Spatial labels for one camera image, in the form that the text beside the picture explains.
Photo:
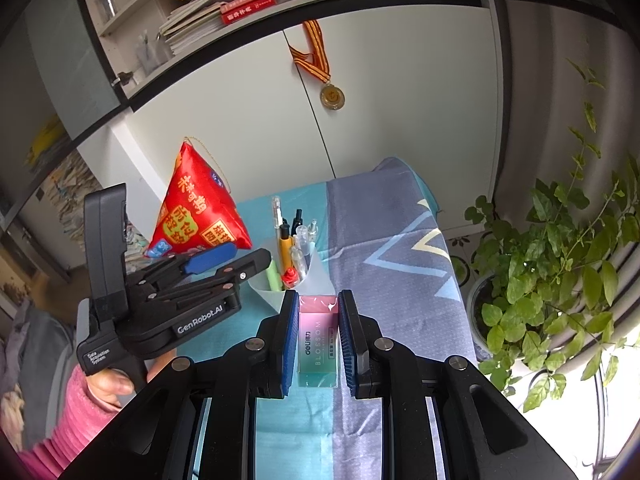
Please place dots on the translucent plastic cup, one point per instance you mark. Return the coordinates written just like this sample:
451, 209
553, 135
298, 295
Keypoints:
322, 275

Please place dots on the yellow pen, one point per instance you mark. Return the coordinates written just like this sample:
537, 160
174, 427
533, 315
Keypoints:
286, 255

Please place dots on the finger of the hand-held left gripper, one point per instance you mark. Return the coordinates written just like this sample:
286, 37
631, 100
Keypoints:
210, 257
247, 267

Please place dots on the green potted plant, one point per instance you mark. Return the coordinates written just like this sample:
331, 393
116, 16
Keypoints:
540, 270

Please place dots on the white pen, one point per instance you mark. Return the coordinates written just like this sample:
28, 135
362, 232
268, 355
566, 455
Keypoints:
277, 215

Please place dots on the red triangular printed pillow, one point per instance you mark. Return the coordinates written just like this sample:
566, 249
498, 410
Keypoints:
195, 210

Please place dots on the pink and green eraser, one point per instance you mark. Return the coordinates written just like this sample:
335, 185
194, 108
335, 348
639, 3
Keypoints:
320, 345

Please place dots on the stack of white magazines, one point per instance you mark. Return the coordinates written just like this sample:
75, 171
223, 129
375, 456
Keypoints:
190, 30

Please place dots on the pale green highlighter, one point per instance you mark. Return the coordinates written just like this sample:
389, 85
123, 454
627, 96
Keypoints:
272, 277

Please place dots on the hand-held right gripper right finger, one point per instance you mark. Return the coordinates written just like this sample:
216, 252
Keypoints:
347, 345

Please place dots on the gold medal with striped ribbon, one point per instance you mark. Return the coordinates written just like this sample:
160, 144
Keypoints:
332, 95

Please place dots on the person's left forearm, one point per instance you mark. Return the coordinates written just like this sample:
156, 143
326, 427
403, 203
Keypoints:
75, 430

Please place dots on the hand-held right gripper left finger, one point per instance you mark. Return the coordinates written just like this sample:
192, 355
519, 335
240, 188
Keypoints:
290, 345

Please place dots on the white plant pot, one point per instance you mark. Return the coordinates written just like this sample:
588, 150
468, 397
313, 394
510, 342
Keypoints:
475, 310

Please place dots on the stack of red books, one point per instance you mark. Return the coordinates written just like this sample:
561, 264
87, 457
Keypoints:
245, 10

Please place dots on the black pen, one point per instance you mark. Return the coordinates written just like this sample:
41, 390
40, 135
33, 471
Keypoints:
297, 220

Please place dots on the blue and grey printed tablecloth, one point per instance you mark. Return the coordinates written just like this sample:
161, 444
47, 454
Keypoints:
390, 260

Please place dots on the tall empty glass jar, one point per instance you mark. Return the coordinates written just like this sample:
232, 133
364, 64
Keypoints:
104, 2

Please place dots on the tall pile of paper booklets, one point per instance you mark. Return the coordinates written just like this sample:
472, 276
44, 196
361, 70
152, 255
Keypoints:
70, 195

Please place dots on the person's left hand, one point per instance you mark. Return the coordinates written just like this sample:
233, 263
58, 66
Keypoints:
107, 387

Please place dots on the red pen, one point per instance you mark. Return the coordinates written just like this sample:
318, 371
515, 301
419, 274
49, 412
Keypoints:
289, 277

